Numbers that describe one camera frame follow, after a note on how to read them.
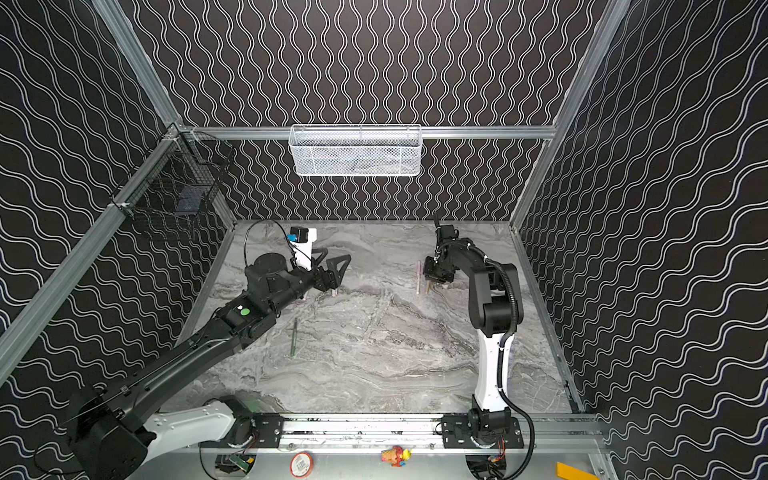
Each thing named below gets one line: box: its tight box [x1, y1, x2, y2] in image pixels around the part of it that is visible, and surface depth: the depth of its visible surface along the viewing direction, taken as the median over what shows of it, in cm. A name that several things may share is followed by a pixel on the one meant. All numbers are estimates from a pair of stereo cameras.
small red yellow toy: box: [381, 445, 412, 468], surface depth 70 cm
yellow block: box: [556, 462, 599, 480], surface depth 71 cm
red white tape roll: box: [290, 452, 314, 478], surface depth 70 cm
